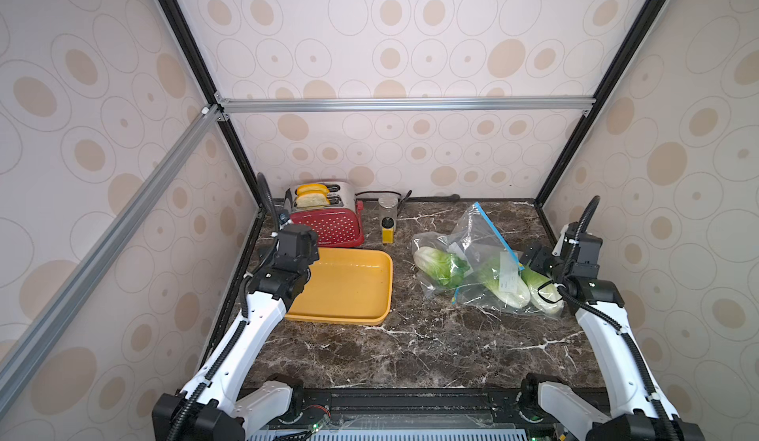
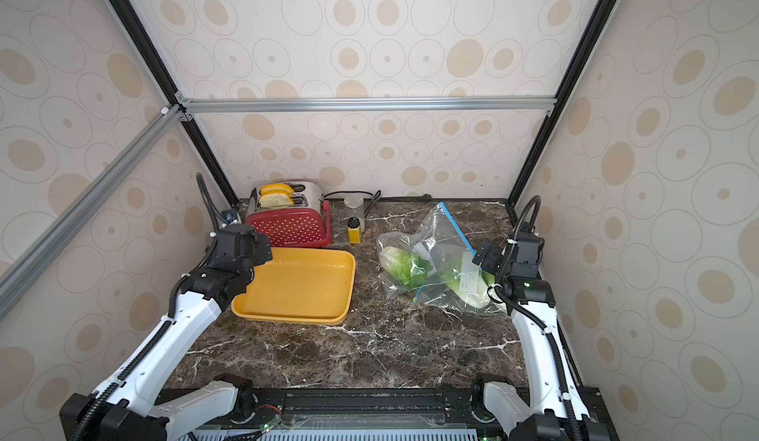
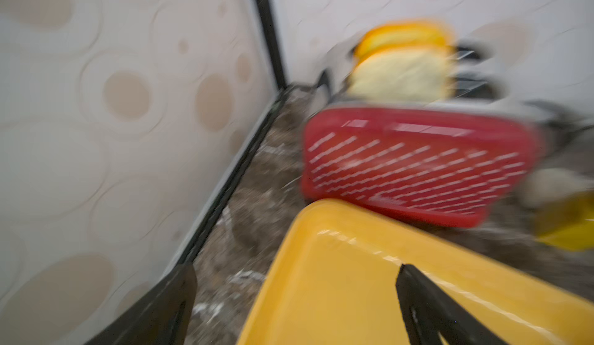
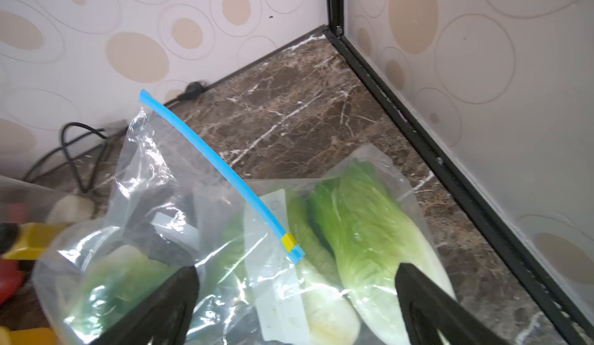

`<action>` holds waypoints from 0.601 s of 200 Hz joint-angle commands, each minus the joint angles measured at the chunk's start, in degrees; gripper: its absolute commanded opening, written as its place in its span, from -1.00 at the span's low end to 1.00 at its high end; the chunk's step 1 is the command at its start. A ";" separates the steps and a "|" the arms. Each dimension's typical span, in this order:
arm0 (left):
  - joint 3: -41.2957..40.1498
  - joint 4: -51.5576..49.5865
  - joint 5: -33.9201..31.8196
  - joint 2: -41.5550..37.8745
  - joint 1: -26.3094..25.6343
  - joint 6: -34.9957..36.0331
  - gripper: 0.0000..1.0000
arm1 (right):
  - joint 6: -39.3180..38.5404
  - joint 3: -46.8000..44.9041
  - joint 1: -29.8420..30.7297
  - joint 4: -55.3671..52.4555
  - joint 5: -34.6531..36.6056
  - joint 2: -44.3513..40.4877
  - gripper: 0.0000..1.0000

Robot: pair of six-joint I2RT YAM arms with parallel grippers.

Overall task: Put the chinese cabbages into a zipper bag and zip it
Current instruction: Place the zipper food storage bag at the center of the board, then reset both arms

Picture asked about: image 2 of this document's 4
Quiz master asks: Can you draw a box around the chinese cabbage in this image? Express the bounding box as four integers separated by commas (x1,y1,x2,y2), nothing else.
440,253,495,310
379,247,433,290

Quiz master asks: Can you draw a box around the clear zipper bag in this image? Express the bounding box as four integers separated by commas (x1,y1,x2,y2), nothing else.
415,250,499,316
376,202,474,297

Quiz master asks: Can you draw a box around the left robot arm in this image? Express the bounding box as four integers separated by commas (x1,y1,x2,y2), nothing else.
59,175,273,440

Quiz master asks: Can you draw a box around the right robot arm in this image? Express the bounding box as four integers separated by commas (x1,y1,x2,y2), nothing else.
470,196,612,440

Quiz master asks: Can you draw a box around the white bread slice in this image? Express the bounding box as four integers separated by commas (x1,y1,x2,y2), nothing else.
258,192,295,209

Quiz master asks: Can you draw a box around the yellow bread slice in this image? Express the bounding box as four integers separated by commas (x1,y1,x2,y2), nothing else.
260,183,295,196

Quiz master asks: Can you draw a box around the red silver toaster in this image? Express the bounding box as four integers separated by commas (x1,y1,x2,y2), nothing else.
245,181,332,248

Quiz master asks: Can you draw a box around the yellow tray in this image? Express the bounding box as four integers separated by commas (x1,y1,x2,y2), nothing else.
230,248,356,326

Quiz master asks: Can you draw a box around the yellow spice bottle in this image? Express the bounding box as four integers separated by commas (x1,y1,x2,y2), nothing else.
346,217,362,245

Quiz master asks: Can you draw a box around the clear glass jar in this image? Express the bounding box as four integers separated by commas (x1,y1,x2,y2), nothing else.
344,193,365,231

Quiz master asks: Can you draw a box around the black power cable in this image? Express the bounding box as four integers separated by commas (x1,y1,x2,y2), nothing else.
322,189,432,218

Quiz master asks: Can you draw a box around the horizontal aluminium rail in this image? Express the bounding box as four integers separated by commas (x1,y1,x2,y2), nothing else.
182,96,557,114

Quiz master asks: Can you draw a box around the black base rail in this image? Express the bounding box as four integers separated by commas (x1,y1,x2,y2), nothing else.
106,386,621,441

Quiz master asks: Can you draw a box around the left diagonal aluminium rail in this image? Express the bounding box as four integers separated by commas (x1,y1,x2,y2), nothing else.
1,104,181,316

